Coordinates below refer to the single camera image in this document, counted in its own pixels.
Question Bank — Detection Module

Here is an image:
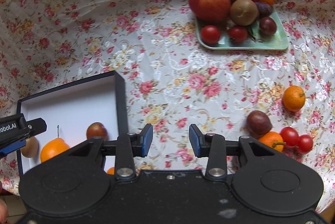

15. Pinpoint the brown kiwi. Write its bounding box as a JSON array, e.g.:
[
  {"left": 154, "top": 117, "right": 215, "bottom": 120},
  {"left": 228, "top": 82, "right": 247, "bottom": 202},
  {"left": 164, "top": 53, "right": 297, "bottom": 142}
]
[{"left": 21, "top": 137, "right": 39, "bottom": 158}]

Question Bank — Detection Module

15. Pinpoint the orange from tray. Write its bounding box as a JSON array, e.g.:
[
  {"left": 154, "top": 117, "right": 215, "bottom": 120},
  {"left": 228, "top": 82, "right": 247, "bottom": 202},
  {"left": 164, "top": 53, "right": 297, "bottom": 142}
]
[{"left": 40, "top": 126, "right": 70, "bottom": 163}]

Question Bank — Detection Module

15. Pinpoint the dark plum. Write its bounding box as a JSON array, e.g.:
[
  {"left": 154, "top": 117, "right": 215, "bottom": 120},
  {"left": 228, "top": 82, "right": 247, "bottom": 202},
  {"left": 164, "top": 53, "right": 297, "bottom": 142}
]
[
  {"left": 246, "top": 110, "right": 273, "bottom": 138},
  {"left": 86, "top": 122, "right": 108, "bottom": 141}
]

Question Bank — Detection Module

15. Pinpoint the person's left hand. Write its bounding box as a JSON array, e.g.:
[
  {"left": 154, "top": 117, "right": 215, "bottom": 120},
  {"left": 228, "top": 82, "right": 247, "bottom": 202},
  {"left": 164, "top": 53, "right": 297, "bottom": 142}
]
[{"left": 0, "top": 198, "right": 8, "bottom": 223}]

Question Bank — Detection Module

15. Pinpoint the dark blue shallow box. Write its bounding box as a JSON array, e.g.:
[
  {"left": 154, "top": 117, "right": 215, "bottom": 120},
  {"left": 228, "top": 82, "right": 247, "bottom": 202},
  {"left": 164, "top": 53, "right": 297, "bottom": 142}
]
[{"left": 16, "top": 70, "right": 130, "bottom": 178}]

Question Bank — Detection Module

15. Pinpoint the loose cherry tomato left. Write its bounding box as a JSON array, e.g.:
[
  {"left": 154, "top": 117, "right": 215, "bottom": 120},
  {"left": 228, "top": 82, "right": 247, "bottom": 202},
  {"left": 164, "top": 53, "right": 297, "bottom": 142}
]
[{"left": 280, "top": 127, "right": 299, "bottom": 147}]

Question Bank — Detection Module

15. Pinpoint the loose cherry tomato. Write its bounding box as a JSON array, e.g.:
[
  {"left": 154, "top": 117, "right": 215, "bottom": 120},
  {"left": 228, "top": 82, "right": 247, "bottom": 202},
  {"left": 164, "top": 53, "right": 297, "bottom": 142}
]
[
  {"left": 280, "top": 127, "right": 299, "bottom": 147},
  {"left": 296, "top": 134, "right": 313, "bottom": 155}
]

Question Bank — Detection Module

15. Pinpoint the loose cherry tomato right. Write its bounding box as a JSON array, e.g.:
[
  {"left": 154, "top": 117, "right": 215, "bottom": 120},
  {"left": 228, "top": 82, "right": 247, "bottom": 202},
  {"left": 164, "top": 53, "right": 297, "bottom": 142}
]
[{"left": 296, "top": 134, "right": 313, "bottom": 155}]

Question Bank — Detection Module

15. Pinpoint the loose mandarin far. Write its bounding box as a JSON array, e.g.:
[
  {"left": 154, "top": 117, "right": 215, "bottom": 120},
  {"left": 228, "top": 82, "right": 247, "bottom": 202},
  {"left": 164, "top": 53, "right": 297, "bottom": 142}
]
[{"left": 282, "top": 85, "right": 305, "bottom": 112}]

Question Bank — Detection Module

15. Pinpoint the left cherry tomato on tray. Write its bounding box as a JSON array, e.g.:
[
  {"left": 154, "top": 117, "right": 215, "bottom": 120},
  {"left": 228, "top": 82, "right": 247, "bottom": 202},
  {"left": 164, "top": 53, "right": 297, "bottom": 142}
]
[{"left": 200, "top": 25, "right": 220, "bottom": 45}]

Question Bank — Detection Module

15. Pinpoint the cherry tomato on tray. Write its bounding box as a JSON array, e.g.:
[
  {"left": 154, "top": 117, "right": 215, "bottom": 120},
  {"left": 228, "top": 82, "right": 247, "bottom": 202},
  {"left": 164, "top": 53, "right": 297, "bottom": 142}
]
[
  {"left": 228, "top": 26, "right": 248, "bottom": 43},
  {"left": 200, "top": 25, "right": 220, "bottom": 45}
]

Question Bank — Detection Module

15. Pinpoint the light green tray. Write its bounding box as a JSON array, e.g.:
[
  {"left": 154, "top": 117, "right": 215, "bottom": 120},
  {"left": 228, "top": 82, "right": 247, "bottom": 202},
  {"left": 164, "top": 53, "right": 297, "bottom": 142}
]
[{"left": 195, "top": 7, "right": 290, "bottom": 51}]

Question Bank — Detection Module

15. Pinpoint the floral tablecloth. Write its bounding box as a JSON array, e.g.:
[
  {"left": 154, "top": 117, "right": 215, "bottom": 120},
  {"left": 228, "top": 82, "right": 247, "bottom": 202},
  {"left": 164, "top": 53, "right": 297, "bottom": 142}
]
[{"left": 1, "top": 0, "right": 334, "bottom": 211}]

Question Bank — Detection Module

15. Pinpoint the right cherry tomato on tray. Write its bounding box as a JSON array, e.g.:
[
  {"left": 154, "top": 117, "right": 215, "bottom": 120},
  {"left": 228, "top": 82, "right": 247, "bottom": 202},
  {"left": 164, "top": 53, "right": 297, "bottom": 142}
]
[{"left": 228, "top": 26, "right": 248, "bottom": 43}]

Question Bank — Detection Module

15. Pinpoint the plum on tray front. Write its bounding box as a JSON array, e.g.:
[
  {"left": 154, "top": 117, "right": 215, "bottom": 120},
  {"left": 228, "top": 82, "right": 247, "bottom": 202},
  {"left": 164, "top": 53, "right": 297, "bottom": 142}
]
[{"left": 259, "top": 17, "right": 277, "bottom": 36}]

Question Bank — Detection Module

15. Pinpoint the plum on tray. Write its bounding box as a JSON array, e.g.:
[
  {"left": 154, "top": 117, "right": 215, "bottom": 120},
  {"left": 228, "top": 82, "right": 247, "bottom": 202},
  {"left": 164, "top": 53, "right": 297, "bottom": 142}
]
[
  {"left": 259, "top": 17, "right": 277, "bottom": 36},
  {"left": 255, "top": 2, "right": 273, "bottom": 18}
]

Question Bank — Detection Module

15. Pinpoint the front kiwi on tray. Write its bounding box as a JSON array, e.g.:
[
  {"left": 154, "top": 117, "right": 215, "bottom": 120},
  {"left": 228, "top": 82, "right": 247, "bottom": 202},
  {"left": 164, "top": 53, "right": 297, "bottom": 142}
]
[{"left": 229, "top": 0, "right": 259, "bottom": 26}]

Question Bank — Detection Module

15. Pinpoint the red apple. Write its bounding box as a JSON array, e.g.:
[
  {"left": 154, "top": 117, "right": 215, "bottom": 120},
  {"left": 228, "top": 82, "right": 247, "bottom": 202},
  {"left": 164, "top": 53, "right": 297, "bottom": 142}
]
[{"left": 188, "top": 0, "right": 231, "bottom": 23}]

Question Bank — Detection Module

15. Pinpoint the plum on tray back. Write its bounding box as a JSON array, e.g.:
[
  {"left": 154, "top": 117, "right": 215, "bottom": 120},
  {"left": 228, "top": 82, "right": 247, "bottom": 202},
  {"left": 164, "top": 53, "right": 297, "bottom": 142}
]
[{"left": 255, "top": 2, "right": 273, "bottom": 18}]

